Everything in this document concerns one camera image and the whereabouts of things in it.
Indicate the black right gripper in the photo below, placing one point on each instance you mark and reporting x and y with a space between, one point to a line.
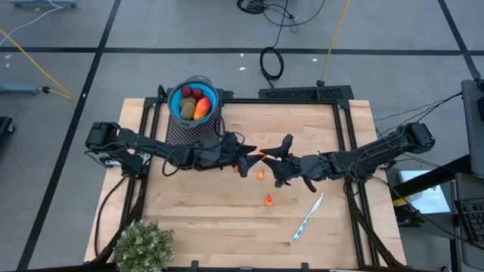
314 166

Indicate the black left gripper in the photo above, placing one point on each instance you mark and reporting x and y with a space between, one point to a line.
215 155

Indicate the small round orange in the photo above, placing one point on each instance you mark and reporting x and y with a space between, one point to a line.
235 168

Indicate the red orange mango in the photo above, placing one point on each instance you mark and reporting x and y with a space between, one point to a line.
202 108

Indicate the brown kiwi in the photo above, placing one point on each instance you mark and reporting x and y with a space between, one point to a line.
188 112
188 100

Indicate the dark red plum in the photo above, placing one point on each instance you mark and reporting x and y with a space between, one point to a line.
197 93
186 91

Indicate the blue grey collapsible colander bowl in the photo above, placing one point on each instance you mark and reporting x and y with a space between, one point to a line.
174 102

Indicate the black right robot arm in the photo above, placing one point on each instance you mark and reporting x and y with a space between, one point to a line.
378 151

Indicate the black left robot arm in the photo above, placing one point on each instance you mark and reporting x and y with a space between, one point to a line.
151 145

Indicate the black perforated metal shelf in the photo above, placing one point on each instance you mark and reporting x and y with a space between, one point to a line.
204 132

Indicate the black table clamp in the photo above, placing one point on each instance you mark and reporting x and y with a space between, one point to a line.
194 265
304 266

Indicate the green potted plant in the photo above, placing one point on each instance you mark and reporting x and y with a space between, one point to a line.
143 245

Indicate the black diagonal beam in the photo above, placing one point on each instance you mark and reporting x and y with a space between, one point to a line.
427 180

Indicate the white box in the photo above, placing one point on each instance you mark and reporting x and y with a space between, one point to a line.
427 200

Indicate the grey desk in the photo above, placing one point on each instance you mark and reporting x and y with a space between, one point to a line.
467 185

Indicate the grey cabinet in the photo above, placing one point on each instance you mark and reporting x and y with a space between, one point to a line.
474 124

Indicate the black keyboard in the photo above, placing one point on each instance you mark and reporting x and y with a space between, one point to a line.
472 221

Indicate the grey stand base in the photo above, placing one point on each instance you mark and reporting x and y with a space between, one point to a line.
41 4
19 89

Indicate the black chair base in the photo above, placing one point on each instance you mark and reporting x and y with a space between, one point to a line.
4 126

